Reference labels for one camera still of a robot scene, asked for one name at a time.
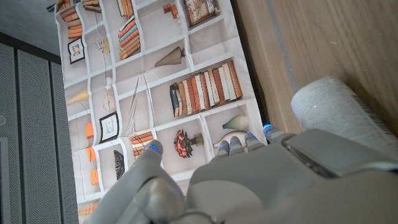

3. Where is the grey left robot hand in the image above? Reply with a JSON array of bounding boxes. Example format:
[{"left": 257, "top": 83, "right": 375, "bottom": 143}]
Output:
[{"left": 82, "top": 124, "right": 398, "bottom": 224}]

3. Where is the white ribbed cylinder roll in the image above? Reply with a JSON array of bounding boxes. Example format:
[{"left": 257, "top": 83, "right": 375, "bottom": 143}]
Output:
[{"left": 290, "top": 75, "right": 398, "bottom": 156}]

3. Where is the printed bookshelf backdrop cloth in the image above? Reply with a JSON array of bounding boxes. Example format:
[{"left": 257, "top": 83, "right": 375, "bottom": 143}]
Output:
[{"left": 55, "top": 0, "right": 268, "bottom": 224}]

